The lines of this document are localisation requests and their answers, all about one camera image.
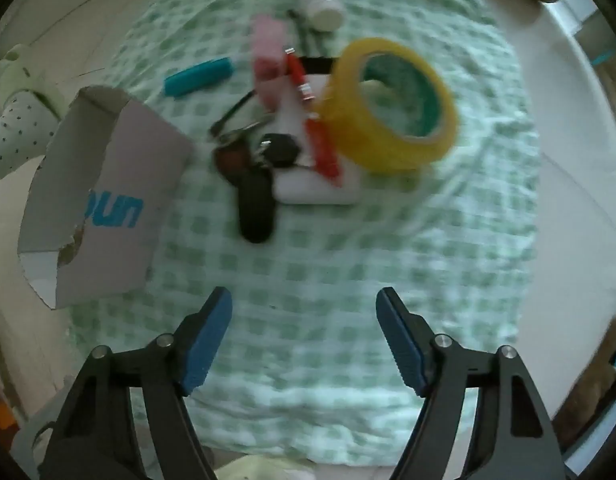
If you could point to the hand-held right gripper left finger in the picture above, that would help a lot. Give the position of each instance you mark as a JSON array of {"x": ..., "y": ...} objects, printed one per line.
[{"x": 208, "y": 345}]

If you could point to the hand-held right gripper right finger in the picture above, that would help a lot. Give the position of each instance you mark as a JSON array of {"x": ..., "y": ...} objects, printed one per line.
[{"x": 397, "y": 340}]

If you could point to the key bunch with black fob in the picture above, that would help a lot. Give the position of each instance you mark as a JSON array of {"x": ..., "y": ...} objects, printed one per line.
[{"x": 255, "y": 210}]

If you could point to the white power bank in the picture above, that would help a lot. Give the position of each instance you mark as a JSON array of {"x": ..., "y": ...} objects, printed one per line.
[{"x": 308, "y": 187}]

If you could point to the torn cardboard box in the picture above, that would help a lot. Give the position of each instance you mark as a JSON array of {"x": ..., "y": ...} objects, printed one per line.
[{"x": 123, "y": 185}]

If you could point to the red pen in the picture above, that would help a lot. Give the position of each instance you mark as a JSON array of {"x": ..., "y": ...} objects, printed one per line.
[{"x": 318, "y": 140}]

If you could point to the yellow tape roll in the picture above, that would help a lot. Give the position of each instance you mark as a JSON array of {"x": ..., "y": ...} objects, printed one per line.
[{"x": 348, "y": 125}]

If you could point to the teal lighter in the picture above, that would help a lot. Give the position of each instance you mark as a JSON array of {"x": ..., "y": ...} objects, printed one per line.
[{"x": 198, "y": 76}]

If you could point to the green checkered cloth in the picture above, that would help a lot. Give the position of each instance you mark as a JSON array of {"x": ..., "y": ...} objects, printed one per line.
[{"x": 338, "y": 260}]

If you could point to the brown furry object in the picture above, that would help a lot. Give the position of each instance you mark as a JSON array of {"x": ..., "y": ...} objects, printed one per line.
[{"x": 592, "y": 375}]

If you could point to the person's left foot dotted sock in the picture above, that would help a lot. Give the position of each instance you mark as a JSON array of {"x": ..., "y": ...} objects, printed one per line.
[{"x": 13, "y": 130}]

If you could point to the white shelf unit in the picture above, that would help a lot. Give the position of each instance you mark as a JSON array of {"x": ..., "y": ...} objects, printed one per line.
[{"x": 582, "y": 15}]

